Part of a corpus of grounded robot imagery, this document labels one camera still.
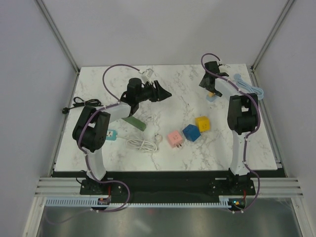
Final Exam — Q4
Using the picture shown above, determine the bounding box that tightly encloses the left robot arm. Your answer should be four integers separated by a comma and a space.
72, 78, 172, 194

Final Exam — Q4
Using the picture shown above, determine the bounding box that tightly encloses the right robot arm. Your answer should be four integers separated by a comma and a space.
199, 61, 261, 195

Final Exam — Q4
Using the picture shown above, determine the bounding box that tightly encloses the teal power strip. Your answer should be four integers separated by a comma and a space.
106, 129, 117, 141

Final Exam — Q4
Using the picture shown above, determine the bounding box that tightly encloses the black power cable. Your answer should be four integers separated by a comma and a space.
61, 96, 103, 115

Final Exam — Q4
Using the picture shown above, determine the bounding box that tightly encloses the aluminium frame rail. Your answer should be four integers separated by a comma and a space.
35, 177, 303, 198

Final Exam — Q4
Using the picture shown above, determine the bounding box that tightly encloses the white cable duct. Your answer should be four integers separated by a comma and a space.
45, 196, 232, 208

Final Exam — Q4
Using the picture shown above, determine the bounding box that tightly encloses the blue cube plug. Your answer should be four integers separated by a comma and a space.
182, 124, 201, 142

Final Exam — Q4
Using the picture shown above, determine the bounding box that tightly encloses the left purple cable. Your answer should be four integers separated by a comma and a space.
76, 63, 149, 224

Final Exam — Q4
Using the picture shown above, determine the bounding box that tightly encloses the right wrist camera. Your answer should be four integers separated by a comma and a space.
212, 64, 230, 77

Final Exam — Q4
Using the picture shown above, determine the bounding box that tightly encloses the yellow cube plug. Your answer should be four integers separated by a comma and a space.
195, 116, 211, 132

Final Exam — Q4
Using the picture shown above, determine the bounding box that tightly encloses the pink cube socket adapter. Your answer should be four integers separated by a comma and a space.
167, 130, 183, 148

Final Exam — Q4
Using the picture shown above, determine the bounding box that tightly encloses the white coiled cable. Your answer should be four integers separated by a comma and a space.
117, 134, 163, 153

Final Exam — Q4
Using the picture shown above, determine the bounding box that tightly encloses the light blue coiled cable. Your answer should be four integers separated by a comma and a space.
233, 73, 265, 101

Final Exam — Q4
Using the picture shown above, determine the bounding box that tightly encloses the light blue power strip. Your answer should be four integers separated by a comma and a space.
206, 96, 218, 102

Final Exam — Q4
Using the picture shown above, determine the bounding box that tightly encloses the green power strip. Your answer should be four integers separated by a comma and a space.
122, 116, 147, 131

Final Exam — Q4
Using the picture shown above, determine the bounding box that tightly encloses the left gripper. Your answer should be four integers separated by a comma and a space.
136, 80, 172, 103

